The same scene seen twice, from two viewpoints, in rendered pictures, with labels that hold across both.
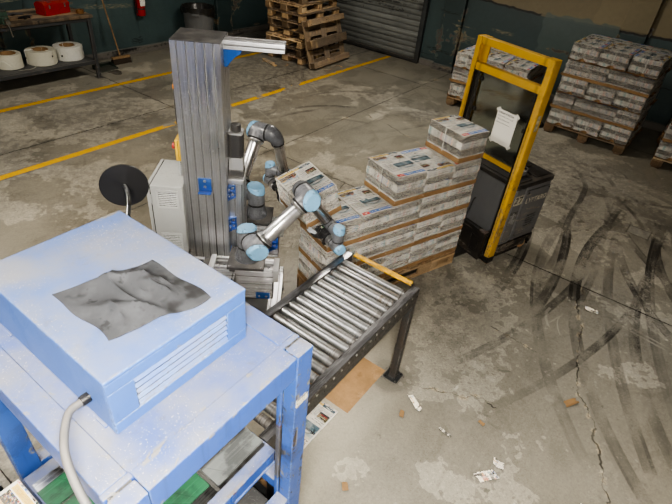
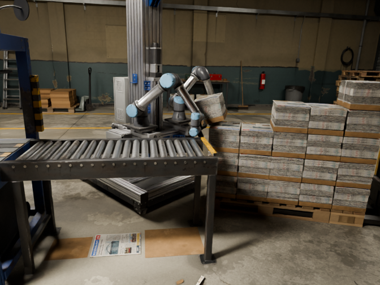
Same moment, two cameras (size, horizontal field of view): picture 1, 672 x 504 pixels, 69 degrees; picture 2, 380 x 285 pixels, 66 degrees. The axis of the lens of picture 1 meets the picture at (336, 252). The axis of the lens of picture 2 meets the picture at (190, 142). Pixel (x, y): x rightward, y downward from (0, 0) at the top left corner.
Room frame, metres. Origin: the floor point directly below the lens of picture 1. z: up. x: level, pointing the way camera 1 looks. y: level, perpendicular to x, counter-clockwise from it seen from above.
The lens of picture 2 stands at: (0.93, -1.76, 1.41)
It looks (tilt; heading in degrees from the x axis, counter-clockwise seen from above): 16 degrees down; 48
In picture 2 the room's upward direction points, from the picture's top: 2 degrees clockwise
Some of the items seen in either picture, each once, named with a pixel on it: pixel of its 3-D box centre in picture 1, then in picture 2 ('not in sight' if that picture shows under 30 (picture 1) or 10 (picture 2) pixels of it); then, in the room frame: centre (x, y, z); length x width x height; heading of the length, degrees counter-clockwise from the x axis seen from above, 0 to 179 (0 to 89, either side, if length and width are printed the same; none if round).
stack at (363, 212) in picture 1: (371, 239); (267, 168); (3.32, -0.28, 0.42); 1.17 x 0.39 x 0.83; 127
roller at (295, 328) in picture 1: (306, 336); (108, 151); (1.83, 0.10, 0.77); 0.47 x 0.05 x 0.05; 57
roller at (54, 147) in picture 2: not in sight; (50, 152); (1.50, 0.31, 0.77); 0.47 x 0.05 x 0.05; 57
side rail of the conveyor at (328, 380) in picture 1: (352, 357); (115, 168); (1.75, -0.15, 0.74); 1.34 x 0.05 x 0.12; 147
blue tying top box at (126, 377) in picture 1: (119, 304); not in sight; (1.03, 0.62, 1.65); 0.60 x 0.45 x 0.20; 57
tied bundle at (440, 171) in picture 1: (423, 171); (322, 118); (3.58, -0.62, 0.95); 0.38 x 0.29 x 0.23; 36
